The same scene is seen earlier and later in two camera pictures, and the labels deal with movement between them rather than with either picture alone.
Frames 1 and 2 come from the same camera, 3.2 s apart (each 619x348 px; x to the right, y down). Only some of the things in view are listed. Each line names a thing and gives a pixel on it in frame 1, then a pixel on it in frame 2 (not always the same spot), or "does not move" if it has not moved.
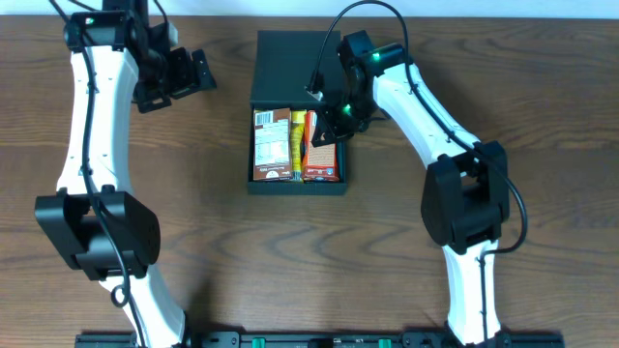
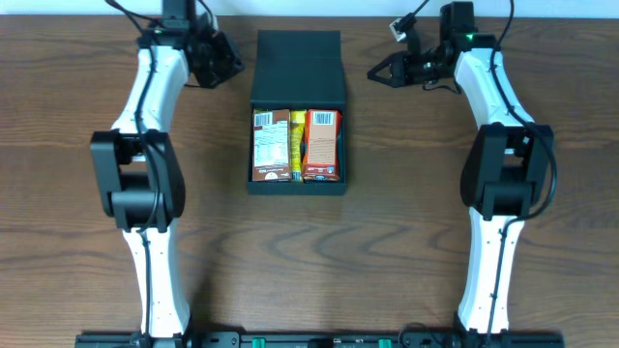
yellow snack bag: x=297 y=126 does not move
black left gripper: x=181 y=73 to x=213 y=60
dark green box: x=283 y=64 does not move
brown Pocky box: x=272 y=144 does not move
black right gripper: x=334 y=125 to x=405 y=68
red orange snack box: x=320 y=164 does not move
